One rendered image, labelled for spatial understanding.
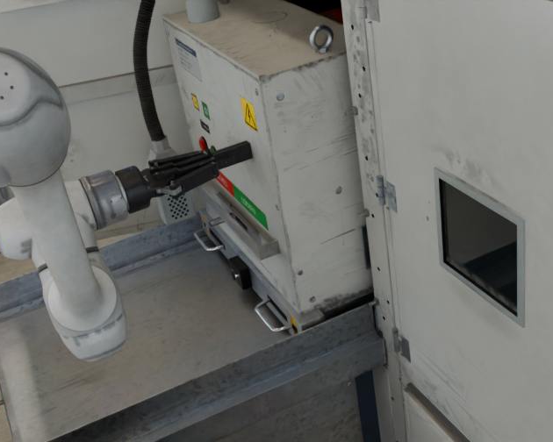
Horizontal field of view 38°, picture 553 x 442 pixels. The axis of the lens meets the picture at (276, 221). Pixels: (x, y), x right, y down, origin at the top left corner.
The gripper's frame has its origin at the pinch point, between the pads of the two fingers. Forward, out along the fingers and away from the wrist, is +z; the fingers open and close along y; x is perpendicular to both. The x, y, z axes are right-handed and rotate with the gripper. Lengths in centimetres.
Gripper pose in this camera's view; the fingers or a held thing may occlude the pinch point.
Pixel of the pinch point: (232, 155)
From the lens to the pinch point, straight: 140.9
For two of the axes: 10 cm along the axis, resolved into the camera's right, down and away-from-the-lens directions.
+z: 8.9, -3.4, 3.0
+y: 4.3, 4.0, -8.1
